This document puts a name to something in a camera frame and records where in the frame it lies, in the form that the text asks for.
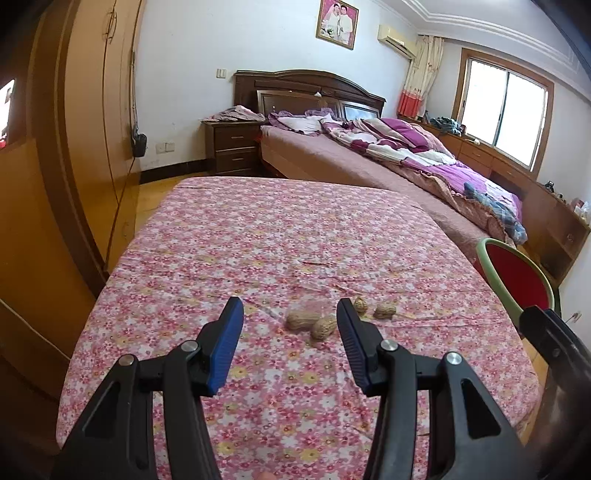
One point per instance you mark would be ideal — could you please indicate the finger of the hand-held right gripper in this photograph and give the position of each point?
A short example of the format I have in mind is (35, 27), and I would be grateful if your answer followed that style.
(549, 334)

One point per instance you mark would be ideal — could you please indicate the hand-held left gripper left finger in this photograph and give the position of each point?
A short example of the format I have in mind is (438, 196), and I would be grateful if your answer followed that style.
(226, 350)

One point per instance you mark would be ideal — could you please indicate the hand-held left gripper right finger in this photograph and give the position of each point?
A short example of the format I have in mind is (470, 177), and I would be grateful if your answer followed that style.
(353, 350)

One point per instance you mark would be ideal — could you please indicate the peanut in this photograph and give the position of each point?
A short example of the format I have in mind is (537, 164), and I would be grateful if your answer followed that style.
(360, 305)
(384, 311)
(323, 328)
(300, 319)

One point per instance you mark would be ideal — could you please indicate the red bin with green rim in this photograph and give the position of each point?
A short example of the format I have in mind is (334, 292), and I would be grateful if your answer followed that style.
(517, 277)

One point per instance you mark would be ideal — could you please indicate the long wooden cabinet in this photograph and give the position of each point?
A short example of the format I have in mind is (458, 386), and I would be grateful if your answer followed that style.
(554, 221)

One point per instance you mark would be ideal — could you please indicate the pink floral tablecloth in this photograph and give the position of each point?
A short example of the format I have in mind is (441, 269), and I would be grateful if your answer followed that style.
(277, 240)

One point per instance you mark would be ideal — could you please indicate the small pink and white boxes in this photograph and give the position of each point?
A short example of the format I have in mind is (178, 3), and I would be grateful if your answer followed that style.
(581, 206)

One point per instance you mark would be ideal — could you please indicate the blue plaid cloth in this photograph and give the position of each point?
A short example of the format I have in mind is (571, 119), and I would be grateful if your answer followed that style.
(496, 207)

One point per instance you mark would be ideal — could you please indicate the bed with brown sheet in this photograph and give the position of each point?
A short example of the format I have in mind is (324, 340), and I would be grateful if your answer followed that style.
(323, 161)

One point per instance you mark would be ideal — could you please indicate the dark wooden nightstand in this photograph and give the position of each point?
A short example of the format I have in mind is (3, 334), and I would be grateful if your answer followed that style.
(235, 147)

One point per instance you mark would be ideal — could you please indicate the purple floral quilt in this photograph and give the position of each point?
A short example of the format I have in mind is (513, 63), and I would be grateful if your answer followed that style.
(415, 157)

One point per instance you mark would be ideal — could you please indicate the black hanging charger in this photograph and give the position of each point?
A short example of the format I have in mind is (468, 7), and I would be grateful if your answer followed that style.
(138, 145)

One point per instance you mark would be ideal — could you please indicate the wooden framed window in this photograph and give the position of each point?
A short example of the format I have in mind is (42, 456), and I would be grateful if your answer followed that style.
(503, 110)

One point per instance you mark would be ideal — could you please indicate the blue crumpled clothes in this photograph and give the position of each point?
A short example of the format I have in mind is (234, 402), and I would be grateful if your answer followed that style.
(447, 125)

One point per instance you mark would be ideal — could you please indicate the white pillow with purple frill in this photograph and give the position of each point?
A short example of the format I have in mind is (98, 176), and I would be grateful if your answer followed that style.
(298, 123)

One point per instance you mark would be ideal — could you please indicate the pink folded clothes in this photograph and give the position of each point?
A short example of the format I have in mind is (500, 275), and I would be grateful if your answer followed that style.
(233, 114)

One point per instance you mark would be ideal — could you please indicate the dark wooden headboard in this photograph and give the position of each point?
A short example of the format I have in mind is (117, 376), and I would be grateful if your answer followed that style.
(295, 87)

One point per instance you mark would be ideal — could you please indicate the wooden wardrobe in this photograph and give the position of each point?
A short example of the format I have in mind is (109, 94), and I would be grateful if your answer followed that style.
(92, 115)

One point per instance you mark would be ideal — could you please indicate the thin hanging rod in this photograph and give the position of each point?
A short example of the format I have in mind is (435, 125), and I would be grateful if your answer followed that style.
(134, 92)

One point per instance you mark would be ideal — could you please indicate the floral curtain with red hem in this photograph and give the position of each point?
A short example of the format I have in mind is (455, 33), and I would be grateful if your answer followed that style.
(418, 78)

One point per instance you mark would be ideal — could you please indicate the television screen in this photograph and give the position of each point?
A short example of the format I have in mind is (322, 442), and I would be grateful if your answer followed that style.
(7, 108)

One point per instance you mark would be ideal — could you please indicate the framed wedding photo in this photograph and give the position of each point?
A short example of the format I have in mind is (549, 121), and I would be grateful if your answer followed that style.
(338, 23)

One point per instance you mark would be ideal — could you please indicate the white wall socket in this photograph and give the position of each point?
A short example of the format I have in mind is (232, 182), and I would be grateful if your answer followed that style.
(165, 147)

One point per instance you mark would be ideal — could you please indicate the wall air conditioner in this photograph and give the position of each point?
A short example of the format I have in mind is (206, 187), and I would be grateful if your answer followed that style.
(396, 40)

